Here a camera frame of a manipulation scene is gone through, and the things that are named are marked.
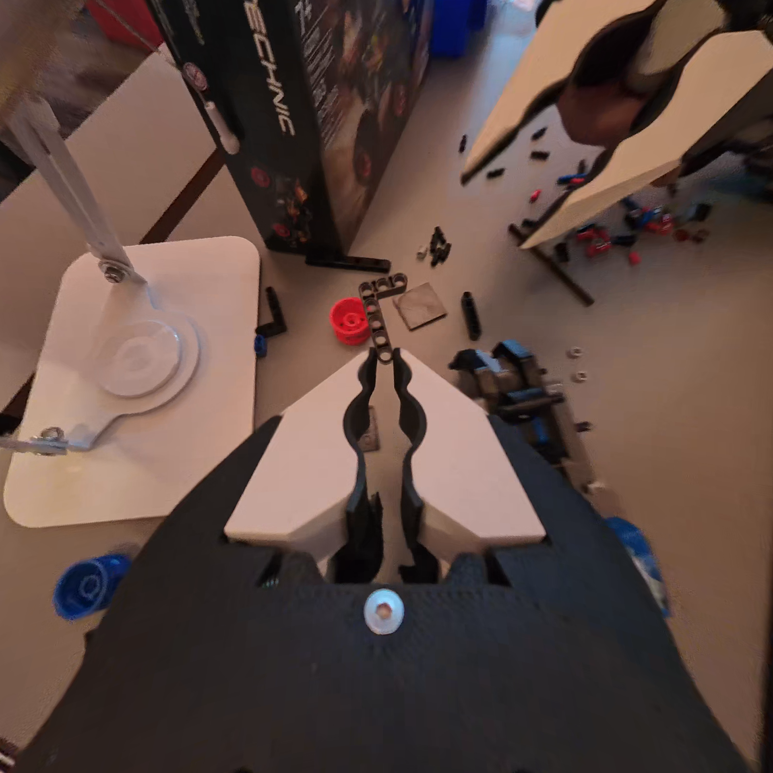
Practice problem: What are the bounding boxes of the toy brick truck model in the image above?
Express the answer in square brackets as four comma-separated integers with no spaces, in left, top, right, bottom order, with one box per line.
[448,339,672,618]

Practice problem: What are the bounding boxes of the long black axle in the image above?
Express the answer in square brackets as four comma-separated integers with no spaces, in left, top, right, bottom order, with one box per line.
[508,223,595,307]

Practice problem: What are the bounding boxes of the person's right hand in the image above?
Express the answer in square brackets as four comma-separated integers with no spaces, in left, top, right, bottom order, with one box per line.
[556,57,653,147]

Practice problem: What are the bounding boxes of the white book stand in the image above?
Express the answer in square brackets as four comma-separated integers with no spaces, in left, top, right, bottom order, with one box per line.
[0,91,262,529]

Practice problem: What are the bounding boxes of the scattered small brick parts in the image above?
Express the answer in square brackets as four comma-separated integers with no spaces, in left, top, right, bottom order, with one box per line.
[456,124,713,267]

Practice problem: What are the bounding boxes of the white-tipped page holder wire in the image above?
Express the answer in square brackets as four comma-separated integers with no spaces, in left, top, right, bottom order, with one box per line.
[91,0,242,156]

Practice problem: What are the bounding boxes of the grey desk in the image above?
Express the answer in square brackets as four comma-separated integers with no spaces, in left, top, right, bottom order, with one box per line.
[0,0,773,773]

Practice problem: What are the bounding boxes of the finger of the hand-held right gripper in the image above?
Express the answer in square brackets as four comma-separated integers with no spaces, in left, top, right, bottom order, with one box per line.
[519,27,773,250]
[459,0,668,185]

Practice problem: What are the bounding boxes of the black smooth square tile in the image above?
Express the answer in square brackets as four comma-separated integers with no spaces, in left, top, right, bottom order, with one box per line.
[393,282,449,332]

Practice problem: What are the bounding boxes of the blue toy wheel hub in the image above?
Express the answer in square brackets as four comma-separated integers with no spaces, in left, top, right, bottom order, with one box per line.
[53,552,134,622]

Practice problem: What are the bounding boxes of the red toy wheel hub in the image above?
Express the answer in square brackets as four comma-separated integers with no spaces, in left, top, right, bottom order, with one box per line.
[329,297,372,346]

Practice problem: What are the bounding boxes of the long black brick beam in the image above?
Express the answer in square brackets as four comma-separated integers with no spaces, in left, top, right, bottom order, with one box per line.
[305,254,392,274]

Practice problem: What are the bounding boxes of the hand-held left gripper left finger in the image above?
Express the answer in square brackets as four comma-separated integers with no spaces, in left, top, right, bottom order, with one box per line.
[223,347,385,585]

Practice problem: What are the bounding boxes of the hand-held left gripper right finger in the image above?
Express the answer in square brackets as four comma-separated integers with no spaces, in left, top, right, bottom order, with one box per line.
[393,347,548,583]

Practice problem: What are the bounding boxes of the blue storage bin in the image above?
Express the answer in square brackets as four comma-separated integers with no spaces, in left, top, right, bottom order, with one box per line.
[432,0,487,58]

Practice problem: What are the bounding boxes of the red plastic bin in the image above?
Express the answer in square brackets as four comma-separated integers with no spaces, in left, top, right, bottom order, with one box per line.
[85,0,164,49]

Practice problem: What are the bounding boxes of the dark printed toy box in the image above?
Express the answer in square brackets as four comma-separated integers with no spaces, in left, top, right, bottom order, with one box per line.
[145,0,436,267]

